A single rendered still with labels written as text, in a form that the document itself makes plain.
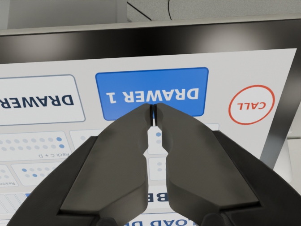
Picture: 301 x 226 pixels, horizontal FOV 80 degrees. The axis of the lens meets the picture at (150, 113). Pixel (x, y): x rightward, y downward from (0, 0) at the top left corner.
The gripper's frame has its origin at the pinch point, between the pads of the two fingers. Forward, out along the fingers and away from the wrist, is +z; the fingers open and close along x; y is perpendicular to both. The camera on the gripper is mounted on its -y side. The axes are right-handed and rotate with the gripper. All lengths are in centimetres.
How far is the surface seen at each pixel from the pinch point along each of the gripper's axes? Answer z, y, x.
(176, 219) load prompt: 3.4, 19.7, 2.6
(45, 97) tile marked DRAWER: 3.4, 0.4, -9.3
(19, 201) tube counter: 3.4, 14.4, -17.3
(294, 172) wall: 169, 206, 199
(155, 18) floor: 160, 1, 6
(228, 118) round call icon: 3.4, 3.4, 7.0
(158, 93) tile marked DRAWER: 3.4, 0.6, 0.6
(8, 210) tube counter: 3.4, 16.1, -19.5
